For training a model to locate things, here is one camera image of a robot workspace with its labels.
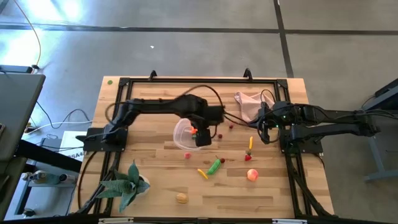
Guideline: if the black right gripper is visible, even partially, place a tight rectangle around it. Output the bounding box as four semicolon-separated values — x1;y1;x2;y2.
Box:
248;101;285;131

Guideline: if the clear plastic tupperware container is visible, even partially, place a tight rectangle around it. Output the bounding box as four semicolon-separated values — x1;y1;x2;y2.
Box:
172;118;203;152

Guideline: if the green toy cucumber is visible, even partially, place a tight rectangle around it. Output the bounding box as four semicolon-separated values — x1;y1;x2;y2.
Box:
206;158;222;176

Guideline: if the orange-pink toy peach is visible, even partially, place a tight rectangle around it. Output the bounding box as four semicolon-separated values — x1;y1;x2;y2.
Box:
246;168;259;182

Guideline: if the pink folded cloth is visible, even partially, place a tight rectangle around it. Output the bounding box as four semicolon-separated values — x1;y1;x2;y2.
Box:
233;91;276;123

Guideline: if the white plant pot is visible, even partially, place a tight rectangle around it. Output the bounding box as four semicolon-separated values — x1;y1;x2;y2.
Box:
138;175;151;197

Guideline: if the green artificial plant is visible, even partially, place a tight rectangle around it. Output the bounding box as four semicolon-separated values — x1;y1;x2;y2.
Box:
96;160;151;213

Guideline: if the blue-grey metal stand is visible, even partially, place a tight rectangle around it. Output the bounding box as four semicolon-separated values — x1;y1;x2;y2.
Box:
362;77;398;183

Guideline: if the white printed label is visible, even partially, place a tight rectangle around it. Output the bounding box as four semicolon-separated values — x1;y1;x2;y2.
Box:
58;130;88;162

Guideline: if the white small device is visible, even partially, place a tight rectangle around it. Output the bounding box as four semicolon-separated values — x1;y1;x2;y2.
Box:
58;173;77;184

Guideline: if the black diagonal bar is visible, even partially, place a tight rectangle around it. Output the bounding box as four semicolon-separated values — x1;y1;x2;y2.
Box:
15;139;83;174

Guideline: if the clear bottle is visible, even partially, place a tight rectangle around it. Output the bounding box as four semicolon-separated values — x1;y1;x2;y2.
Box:
21;170;62;186

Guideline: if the grey desk top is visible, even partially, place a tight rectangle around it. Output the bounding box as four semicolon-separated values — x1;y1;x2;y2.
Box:
0;73;47;161

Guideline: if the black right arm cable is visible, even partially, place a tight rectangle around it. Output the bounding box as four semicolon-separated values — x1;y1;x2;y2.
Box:
256;89;280;145

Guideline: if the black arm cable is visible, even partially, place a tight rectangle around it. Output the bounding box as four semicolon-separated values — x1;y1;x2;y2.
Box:
256;89;280;145
104;84;249;139

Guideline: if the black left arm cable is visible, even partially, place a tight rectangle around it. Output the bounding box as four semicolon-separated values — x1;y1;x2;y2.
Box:
104;84;249;139

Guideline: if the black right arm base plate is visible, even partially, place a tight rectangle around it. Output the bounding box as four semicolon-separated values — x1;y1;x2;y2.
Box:
279;129;324;155

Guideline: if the black aluminium table frame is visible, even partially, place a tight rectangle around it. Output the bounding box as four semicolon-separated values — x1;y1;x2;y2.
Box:
73;77;335;218

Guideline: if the white bracket strip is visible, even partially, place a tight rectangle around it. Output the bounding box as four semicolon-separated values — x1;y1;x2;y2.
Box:
272;218;308;224
98;217;134;224

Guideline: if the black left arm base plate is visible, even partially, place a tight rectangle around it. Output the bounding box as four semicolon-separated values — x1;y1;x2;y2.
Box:
75;127;128;152

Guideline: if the white floor cable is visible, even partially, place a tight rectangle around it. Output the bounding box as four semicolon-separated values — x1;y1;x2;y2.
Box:
24;119;93;135

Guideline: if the orange cable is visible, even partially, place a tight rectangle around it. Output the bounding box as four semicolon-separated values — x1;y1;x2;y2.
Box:
12;0;42;68

